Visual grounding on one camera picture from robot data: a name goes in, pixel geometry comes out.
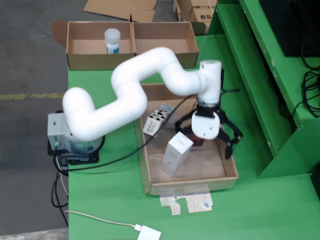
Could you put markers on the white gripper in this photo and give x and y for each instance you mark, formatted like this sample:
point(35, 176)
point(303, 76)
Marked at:
point(206, 127)

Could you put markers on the cow print carton box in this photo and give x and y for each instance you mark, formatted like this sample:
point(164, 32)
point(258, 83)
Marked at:
point(156, 120)

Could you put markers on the white bottle teal label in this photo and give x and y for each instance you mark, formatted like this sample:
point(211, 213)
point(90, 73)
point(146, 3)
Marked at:
point(112, 42)

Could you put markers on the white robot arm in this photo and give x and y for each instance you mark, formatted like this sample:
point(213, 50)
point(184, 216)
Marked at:
point(130, 95)

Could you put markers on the red orange product box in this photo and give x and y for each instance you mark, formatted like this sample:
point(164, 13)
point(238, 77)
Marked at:
point(197, 142)

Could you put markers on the tall white product box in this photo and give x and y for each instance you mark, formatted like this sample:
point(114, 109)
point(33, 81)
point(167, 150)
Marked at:
point(175, 155)

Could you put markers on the shallow cardboard tray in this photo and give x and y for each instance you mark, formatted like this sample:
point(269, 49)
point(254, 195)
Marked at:
point(200, 172)

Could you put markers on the cardboard box black print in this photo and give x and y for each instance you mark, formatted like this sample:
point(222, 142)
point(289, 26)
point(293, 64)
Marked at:
point(202, 17)

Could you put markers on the plain cardboard box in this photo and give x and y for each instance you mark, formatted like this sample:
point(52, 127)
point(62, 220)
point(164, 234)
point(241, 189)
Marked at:
point(197, 3)

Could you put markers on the flattened open cardboard box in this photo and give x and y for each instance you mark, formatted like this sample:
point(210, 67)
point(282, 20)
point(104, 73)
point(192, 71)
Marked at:
point(120, 8)

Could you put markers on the grey robot controller box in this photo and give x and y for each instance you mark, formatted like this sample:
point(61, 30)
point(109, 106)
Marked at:
point(55, 130)

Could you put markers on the green metal shelf unit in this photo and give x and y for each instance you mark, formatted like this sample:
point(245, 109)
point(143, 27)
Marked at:
point(250, 75)

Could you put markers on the flat patterned paper packaging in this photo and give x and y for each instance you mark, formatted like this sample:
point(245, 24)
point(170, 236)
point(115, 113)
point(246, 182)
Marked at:
point(197, 203)

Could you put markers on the white adapter block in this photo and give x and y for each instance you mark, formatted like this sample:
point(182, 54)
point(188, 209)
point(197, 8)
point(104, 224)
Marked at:
point(150, 233)

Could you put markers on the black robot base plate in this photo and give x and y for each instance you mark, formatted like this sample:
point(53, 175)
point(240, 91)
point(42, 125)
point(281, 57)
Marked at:
point(85, 158)

